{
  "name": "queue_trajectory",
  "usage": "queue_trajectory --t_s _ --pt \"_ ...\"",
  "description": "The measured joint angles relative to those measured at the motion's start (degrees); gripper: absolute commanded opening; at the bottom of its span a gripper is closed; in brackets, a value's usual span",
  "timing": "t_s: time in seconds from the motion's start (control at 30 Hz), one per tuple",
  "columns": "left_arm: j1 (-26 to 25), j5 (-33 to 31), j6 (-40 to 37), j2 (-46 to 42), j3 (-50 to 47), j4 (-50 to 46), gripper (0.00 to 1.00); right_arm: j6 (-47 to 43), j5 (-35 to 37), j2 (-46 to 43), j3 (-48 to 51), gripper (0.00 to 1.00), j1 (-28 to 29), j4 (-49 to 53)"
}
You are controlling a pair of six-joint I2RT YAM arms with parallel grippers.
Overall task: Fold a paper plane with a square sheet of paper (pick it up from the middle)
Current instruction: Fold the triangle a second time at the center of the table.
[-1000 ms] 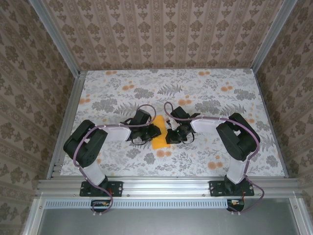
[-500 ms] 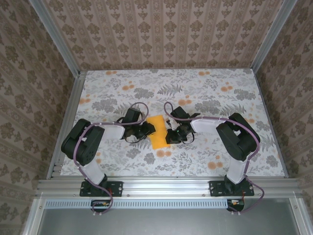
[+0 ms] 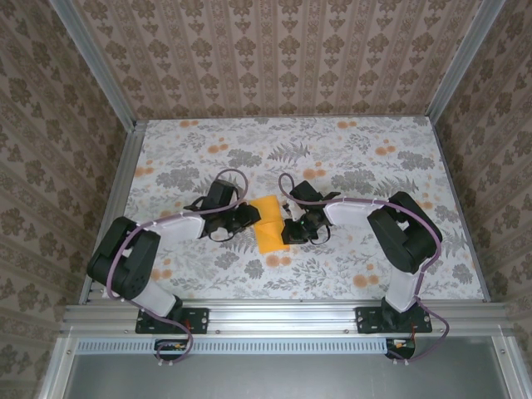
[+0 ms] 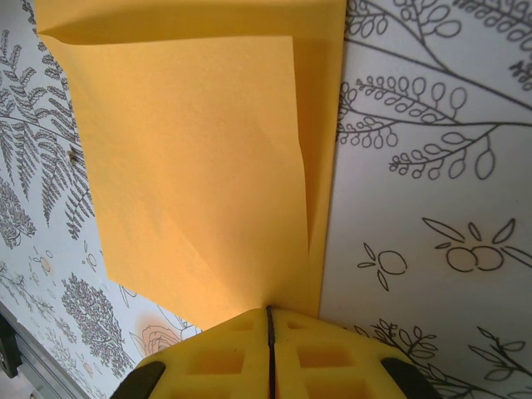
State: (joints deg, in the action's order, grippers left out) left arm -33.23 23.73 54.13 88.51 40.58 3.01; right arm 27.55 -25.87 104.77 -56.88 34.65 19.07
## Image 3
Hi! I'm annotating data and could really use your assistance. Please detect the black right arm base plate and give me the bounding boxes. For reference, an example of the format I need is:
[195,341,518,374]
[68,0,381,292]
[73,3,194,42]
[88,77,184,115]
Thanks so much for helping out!
[355,306,434,335]

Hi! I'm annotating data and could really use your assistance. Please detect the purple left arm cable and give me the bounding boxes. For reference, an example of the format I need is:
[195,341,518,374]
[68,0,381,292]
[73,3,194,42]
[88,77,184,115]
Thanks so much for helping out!
[106,168,250,369]

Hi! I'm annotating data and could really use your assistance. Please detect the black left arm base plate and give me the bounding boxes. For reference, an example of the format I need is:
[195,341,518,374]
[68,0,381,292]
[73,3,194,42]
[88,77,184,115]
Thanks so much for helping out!
[135,306,209,335]

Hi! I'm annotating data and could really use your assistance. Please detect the black connector board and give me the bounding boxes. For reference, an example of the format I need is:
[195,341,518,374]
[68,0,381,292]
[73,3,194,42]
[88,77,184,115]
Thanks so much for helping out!
[154,338,193,362]
[384,337,417,361]

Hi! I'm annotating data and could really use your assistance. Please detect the aluminium corner post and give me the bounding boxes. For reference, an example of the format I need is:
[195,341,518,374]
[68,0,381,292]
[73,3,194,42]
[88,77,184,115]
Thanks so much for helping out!
[52,0,139,131]
[426,0,499,121]

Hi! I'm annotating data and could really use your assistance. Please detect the orange cloth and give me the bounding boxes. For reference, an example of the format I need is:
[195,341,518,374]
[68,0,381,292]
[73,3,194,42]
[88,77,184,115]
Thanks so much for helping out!
[248,195,292,254]

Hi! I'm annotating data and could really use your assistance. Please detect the aluminium frame rail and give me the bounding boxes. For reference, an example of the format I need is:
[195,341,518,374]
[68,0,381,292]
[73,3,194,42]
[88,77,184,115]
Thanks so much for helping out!
[60,301,510,336]

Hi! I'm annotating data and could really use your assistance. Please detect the aluminium side rail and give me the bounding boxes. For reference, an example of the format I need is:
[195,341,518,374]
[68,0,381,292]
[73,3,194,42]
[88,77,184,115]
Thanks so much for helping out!
[81,120,145,307]

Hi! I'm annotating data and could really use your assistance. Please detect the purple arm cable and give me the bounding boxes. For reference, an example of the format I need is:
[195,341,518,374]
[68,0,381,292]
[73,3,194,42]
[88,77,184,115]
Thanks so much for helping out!
[106,168,250,369]
[277,173,453,367]

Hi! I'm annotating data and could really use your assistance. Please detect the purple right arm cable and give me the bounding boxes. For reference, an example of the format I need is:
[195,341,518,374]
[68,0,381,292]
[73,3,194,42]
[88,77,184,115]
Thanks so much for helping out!
[277,173,453,367]

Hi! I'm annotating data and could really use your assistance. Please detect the slotted grey cable duct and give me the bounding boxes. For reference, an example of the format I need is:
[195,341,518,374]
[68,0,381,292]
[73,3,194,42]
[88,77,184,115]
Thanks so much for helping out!
[76,340,416,355]

